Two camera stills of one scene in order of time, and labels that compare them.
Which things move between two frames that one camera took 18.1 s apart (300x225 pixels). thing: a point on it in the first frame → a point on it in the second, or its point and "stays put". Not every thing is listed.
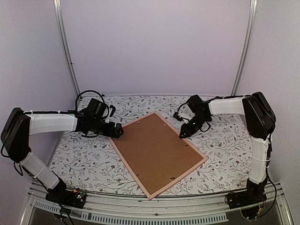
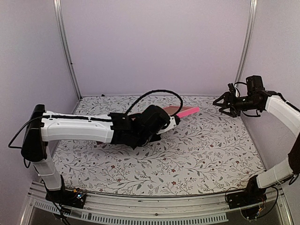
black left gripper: [116, 134] → [159, 138]
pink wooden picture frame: [152, 150] → [184, 110]
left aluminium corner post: [65, 44] stays put
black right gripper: [188, 132] → [227, 97]
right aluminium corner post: [249, 36] stays put
